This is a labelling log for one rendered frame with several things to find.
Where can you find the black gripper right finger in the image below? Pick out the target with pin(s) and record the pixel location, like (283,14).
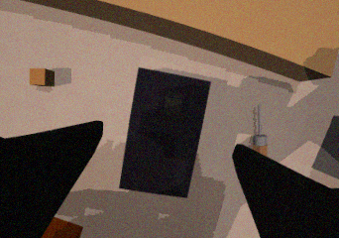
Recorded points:
(284,203)

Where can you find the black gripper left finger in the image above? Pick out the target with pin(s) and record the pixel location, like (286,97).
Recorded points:
(37,172)

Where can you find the tan wooden floor panel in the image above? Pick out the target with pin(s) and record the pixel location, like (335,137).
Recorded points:
(298,39)

